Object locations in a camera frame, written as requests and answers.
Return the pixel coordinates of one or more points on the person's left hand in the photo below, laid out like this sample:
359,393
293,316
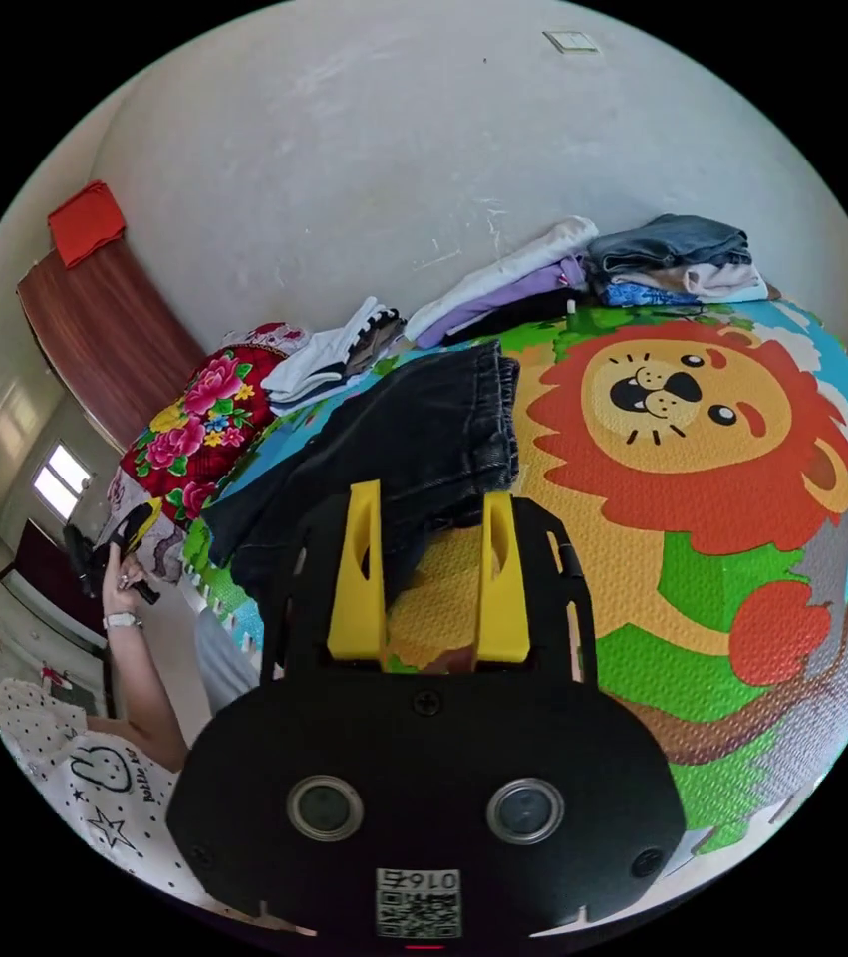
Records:
123,591

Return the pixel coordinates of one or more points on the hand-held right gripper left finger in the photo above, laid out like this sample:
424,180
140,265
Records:
343,620

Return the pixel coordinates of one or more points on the window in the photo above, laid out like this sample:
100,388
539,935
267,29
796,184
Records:
61,482

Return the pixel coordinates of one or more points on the person's left forearm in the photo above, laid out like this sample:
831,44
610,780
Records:
147,673

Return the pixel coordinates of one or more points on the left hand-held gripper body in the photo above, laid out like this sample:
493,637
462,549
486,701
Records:
87,557

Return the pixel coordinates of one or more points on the red floral folded quilt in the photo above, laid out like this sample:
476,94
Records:
195,426

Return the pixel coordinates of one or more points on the brown wooden door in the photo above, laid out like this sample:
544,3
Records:
110,336

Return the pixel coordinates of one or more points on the red cloth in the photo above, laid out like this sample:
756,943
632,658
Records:
87,223

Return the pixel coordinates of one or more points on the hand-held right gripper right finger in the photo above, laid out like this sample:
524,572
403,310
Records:
507,628

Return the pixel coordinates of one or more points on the black jeans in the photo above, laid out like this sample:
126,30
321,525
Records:
401,434

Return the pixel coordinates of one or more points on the bed with lion print mat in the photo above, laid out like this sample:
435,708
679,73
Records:
692,598

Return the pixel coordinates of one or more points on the person's body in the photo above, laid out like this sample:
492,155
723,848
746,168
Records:
95,792

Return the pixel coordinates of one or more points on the white wall switch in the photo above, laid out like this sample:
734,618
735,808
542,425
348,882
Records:
571,42

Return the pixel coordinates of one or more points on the pile of clothes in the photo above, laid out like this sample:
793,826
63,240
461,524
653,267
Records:
498,291
319,370
685,258

